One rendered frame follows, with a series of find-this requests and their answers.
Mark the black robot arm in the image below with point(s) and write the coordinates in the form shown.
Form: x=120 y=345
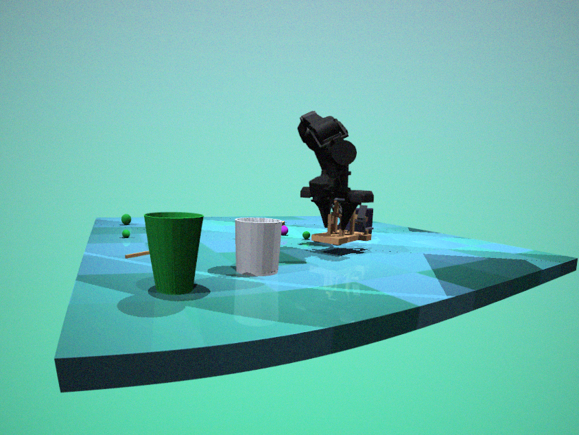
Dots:
x=325 y=137

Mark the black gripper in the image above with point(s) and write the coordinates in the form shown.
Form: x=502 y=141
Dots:
x=352 y=197

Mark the brown wooden stick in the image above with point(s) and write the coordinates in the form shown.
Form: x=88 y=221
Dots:
x=137 y=254

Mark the dark green cup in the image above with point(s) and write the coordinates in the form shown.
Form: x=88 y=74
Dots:
x=173 y=240

